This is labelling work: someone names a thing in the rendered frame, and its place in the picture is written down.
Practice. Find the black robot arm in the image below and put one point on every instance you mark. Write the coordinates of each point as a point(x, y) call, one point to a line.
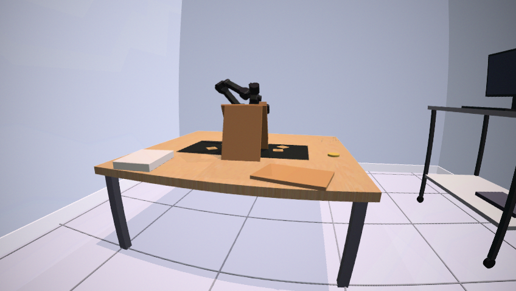
point(251, 93)

